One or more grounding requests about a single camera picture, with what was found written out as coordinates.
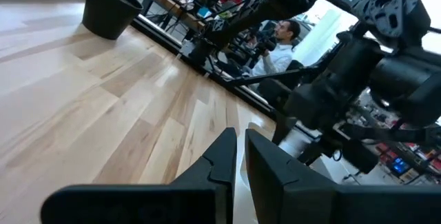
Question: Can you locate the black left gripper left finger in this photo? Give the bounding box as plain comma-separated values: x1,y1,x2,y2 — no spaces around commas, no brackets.
40,127,238,224

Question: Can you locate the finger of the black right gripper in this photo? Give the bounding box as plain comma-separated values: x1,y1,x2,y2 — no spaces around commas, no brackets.
271,110,298,146
298,130,345,167

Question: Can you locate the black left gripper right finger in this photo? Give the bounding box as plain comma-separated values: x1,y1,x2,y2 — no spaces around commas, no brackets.
245,128,441,224

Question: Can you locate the white plastic basket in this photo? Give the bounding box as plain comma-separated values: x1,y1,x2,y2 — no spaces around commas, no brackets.
236,121,352,224

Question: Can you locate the black office chair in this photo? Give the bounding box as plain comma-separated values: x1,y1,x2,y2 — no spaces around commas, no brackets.
256,59,306,111

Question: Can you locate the person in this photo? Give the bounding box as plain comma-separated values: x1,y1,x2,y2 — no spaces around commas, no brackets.
240,19,302,80

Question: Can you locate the blue lit screen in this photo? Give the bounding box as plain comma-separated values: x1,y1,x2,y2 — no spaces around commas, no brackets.
391,157,411,176

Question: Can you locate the wooden workbench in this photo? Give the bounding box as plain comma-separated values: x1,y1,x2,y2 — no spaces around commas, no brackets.
137,0,209,34

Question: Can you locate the green plant in black pot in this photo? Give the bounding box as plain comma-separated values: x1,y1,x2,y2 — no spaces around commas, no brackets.
81,0,144,41

